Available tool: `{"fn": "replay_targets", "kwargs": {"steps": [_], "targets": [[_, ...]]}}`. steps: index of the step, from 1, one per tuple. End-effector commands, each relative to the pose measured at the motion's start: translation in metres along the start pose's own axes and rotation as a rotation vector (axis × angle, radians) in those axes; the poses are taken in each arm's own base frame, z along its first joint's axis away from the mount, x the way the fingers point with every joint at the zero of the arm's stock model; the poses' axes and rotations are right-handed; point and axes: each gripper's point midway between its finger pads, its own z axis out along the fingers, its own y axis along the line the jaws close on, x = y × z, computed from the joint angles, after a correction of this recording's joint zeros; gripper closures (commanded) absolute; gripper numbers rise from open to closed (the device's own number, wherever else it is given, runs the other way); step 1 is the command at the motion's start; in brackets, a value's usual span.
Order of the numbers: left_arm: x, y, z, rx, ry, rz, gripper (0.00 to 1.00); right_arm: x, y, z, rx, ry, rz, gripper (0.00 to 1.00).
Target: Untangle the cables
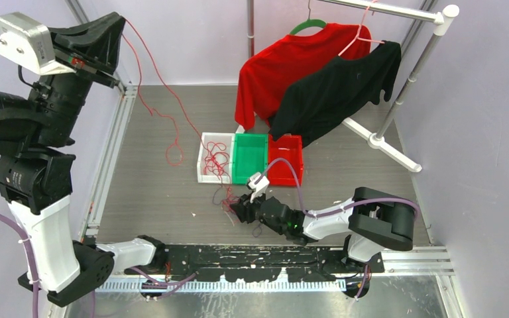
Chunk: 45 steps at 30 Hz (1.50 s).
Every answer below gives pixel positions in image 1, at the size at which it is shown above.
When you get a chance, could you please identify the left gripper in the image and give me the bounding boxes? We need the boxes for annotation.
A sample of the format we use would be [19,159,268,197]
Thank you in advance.
[30,11,123,147]

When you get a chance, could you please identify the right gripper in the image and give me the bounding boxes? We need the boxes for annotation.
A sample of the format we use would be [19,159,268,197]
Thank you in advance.
[231,187,286,235]

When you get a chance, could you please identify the cable pile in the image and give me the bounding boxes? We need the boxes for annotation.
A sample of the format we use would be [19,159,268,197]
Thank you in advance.
[211,186,264,239]

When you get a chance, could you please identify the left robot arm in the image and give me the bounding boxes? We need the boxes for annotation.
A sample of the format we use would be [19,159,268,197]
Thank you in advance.
[0,12,168,307]

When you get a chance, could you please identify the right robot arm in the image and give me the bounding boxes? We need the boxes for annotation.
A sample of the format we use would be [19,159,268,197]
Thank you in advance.
[231,187,421,272]

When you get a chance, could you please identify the white plastic bin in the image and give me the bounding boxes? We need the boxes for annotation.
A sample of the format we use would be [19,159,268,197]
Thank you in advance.
[197,132,235,184]

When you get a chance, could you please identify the green plastic bin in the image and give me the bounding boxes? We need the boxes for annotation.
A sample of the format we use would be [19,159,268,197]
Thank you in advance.
[232,133,268,185]

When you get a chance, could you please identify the red plastic bin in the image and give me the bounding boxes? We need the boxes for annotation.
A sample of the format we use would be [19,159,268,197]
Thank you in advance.
[268,134,305,187]

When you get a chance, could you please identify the black t-shirt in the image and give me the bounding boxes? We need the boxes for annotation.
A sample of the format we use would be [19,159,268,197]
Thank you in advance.
[269,41,402,146]

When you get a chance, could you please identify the red t-shirt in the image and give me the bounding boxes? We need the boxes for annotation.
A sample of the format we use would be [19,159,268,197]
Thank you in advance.
[235,23,372,131]

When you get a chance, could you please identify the white clothes rack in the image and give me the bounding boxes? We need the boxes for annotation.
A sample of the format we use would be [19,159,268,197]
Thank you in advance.
[237,0,461,174]

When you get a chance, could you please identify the green clothes hanger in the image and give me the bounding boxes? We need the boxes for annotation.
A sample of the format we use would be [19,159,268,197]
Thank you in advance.
[289,0,327,35]

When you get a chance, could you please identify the pink clothes hanger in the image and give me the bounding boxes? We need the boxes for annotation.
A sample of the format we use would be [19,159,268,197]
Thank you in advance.
[338,0,384,56]

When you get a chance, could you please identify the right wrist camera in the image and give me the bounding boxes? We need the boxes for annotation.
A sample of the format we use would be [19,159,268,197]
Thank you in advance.
[247,172,270,203]

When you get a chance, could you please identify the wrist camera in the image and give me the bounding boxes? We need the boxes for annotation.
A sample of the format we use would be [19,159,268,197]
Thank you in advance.
[0,12,75,76]
[247,172,270,203]

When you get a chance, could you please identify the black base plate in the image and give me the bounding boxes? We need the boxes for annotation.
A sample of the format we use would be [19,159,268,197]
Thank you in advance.
[140,244,364,283]

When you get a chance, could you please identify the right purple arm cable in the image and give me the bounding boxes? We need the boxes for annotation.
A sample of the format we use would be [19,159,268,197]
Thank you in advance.
[254,158,420,221]

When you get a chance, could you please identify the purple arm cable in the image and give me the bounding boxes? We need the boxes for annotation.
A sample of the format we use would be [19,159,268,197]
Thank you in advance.
[254,158,420,221]
[0,26,40,318]

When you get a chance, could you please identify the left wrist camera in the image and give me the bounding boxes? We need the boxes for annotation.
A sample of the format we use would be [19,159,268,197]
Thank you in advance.
[0,12,75,76]

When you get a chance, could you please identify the white cable duct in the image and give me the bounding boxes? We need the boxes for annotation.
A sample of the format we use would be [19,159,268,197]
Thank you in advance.
[97,277,347,293]

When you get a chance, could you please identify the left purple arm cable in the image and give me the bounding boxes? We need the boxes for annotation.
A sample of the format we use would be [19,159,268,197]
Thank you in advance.
[0,26,40,318]

